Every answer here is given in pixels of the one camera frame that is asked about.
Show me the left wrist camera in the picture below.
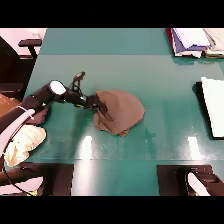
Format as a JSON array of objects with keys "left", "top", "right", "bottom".
[{"left": 69, "top": 70, "right": 87, "bottom": 95}]

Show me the cream garment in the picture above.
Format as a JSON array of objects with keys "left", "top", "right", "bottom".
[{"left": 3, "top": 125, "right": 48, "bottom": 168}]

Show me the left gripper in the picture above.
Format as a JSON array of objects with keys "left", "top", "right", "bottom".
[{"left": 78, "top": 93, "right": 100, "bottom": 110}]

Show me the brown shirt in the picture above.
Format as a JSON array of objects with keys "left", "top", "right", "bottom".
[{"left": 93, "top": 89, "right": 146, "bottom": 138}]

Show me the red garment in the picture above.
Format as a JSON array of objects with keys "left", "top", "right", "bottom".
[{"left": 166, "top": 28, "right": 177, "bottom": 54}]

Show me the beige garment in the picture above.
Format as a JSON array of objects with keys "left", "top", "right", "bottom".
[{"left": 203, "top": 28, "right": 224, "bottom": 59}]

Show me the dark brown garment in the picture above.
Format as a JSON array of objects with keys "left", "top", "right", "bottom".
[{"left": 25, "top": 106, "right": 51, "bottom": 126}]

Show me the tan garment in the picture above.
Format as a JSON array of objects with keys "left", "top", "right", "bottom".
[{"left": 0, "top": 93, "right": 22, "bottom": 118}]

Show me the black cable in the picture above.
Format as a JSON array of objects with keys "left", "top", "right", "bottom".
[{"left": 1, "top": 162, "right": 36, "bottom": 196}]

